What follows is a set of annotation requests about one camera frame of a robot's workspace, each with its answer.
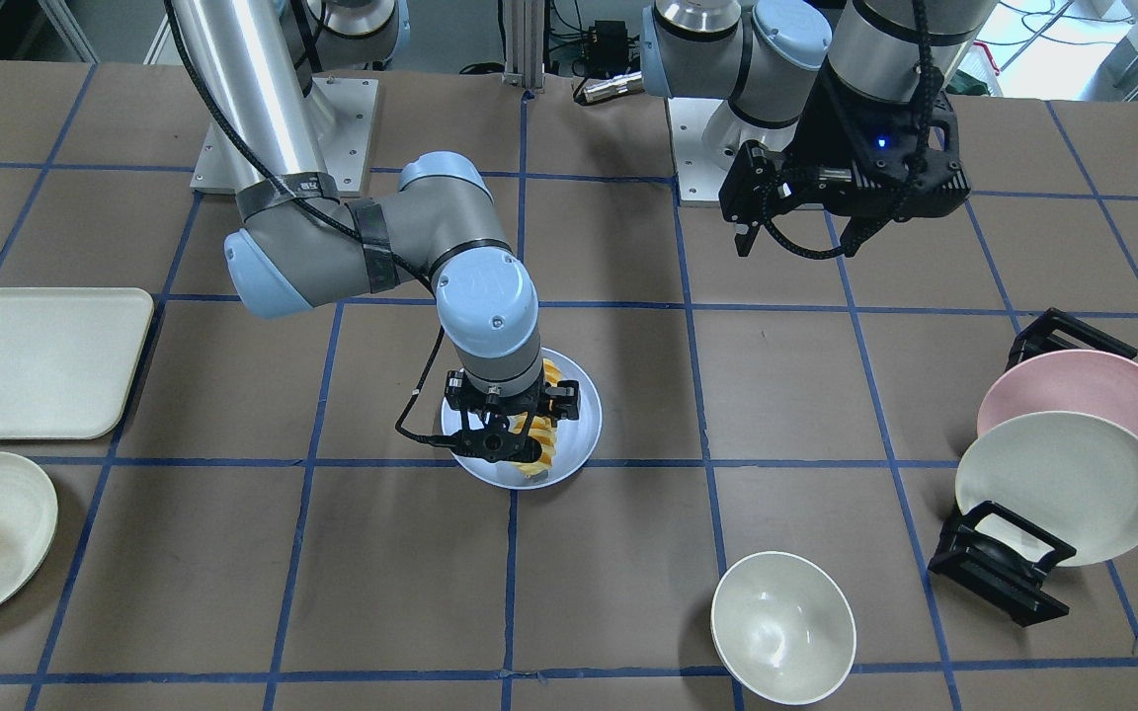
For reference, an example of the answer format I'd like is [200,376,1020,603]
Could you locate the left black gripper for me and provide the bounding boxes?
[719,69,921,259]

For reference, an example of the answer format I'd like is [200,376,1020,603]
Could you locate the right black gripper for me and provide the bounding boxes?
[444,370,582,463]

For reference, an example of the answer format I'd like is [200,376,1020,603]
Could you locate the spiral bread roll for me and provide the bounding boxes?
[512,358,563,480]

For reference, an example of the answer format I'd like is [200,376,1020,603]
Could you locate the blue plate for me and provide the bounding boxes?
[455,347,604,490]

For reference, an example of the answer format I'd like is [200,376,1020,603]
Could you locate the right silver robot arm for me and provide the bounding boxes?
[164,1,582,473]

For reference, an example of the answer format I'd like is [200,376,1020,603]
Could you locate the pink plate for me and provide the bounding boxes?
[976,350,1138,436]

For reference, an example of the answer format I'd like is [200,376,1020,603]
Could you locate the cream plate in rack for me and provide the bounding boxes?
[954,411,1138,567]

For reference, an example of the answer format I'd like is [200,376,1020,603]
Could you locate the black plate rack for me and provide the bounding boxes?
[929,307,1138,627]

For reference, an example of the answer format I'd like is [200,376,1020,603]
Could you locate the white bowl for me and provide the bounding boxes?
[710,552,857,706]

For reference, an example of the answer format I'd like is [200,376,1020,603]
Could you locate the white rectangular tray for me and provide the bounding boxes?
[0,287,154,440]

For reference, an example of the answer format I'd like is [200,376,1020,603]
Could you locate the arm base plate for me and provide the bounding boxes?
[190,77,378,198]
[667,98,795,207]

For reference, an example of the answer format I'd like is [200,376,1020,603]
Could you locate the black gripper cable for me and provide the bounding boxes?
[754,0,940,262]

